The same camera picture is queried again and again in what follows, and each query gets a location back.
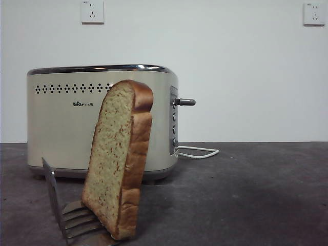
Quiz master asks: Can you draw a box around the white power cable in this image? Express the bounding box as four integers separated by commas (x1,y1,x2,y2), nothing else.
176,146,220,160

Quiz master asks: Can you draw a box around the white wall socket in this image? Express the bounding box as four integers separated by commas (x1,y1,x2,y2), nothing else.
81,0,105,26
303,2,326,27

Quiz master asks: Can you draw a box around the grey toaster lever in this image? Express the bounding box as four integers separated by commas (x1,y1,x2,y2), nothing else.
173,98,196,107

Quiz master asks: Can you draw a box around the brown-crusted bread slice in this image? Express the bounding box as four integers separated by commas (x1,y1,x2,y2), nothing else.
81,79,154,241

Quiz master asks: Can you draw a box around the cream two-slot toaster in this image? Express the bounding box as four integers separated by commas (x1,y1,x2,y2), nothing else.
27,64,179,186

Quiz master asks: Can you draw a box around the steel toast rack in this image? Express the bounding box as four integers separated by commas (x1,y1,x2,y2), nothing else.
42,157,121,246

